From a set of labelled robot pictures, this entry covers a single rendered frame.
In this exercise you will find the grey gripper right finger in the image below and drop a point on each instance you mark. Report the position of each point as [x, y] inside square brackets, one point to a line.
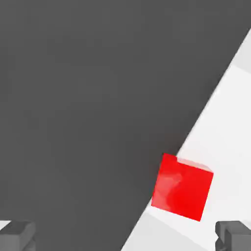
[235, 238]

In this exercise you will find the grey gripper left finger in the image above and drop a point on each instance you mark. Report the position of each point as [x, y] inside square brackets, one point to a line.
[17, 237]

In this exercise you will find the small red cube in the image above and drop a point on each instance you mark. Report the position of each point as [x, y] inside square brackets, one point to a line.
[182, 188]

